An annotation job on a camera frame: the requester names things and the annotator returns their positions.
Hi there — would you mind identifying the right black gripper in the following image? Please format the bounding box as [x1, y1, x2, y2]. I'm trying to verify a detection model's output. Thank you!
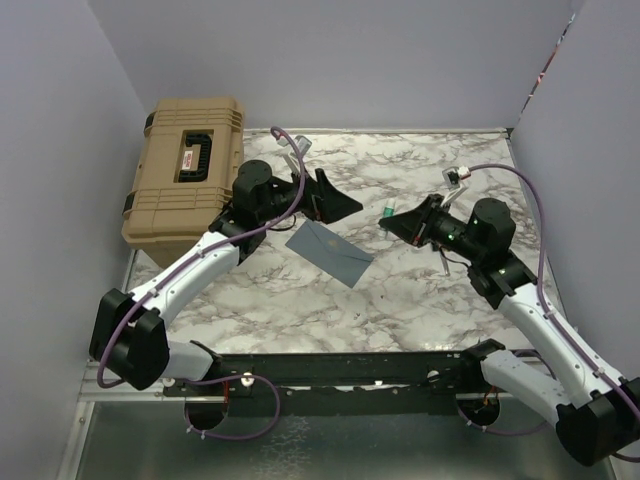
[381, 193, 484, 262]

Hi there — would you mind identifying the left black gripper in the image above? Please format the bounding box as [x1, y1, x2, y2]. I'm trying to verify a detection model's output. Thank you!
[258, 163, 362, 223]

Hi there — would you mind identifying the grey paper envelope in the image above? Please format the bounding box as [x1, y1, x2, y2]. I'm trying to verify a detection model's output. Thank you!
[285, 221, 374, 288]

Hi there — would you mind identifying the green white glue stick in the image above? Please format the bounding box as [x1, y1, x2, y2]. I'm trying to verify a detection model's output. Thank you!
[382, 198, 396, 219]

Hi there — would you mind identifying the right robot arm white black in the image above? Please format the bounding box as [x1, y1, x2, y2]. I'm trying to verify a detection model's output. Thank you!
[379, 194, 639, 466]

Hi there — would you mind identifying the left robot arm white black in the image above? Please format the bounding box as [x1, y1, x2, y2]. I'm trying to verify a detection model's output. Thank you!
[89, 160, 363, 395]

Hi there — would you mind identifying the tan plastic tool case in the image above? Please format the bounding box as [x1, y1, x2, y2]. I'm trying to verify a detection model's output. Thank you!
[122, 96, 245, 269]

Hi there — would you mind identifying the orange handled metal tool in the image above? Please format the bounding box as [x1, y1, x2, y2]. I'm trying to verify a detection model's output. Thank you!
[439, 252, 450, 277]

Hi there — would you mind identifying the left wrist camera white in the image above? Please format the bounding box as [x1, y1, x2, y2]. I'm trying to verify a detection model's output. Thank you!
[277, 133, 312, 174]

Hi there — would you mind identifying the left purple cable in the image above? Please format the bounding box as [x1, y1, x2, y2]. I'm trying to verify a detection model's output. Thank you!
[97, 126, 307, 442]

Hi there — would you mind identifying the purple cable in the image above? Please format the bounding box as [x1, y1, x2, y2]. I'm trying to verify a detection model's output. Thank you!
[464, 163, 640, 464]
[97, 126, 307, 442]

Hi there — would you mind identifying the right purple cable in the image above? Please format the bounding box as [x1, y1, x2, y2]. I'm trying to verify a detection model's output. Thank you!
[464, 163, 640, 464]

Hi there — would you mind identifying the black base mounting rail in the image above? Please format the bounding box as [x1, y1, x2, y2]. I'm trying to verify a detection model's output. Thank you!
[163, 339, 505, 417]

